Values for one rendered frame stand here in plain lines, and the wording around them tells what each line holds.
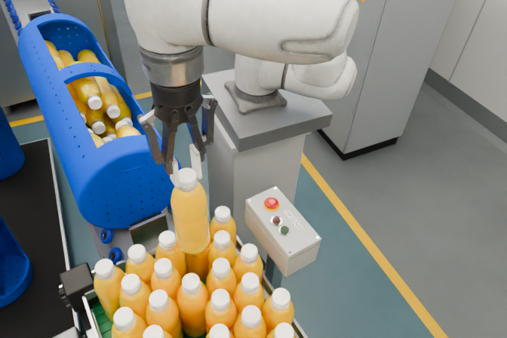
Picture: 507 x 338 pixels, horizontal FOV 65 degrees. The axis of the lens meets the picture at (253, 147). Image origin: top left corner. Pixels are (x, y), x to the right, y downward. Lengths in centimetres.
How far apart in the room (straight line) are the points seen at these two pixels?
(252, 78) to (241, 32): 86
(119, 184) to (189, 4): 68
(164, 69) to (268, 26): 17
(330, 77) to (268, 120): 27
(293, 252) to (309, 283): 124
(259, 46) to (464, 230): 236
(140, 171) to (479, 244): 210
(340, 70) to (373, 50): 106
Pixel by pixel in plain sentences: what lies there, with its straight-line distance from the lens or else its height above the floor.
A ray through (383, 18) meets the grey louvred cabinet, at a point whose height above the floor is 104.
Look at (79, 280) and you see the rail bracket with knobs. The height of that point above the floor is 100.
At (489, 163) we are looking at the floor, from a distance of 326.
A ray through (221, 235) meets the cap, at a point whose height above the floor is 112.
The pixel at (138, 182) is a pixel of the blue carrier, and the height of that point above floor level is 112.
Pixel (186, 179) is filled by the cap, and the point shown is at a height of 137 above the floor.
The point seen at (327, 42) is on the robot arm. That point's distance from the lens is 47.
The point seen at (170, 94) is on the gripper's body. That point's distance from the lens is 60.
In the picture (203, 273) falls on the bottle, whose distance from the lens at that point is 113.
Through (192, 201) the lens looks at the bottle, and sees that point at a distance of 78.
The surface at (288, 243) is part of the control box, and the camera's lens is 100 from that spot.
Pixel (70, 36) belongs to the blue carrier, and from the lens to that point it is 180.
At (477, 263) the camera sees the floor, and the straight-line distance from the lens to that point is 262.
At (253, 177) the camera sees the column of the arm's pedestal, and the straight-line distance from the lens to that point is 153.
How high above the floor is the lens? 193
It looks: 43 degrees down
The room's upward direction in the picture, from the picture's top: 3 degrees clockwise
